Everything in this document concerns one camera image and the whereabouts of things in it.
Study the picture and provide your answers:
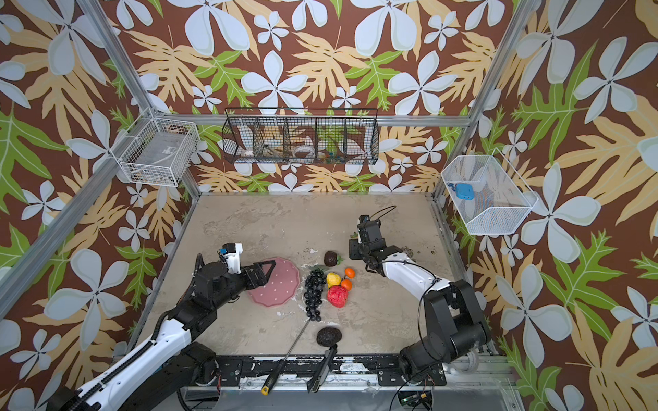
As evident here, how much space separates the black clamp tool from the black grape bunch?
11 centimetres

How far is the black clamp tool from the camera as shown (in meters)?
0.72

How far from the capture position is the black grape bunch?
2.81ft
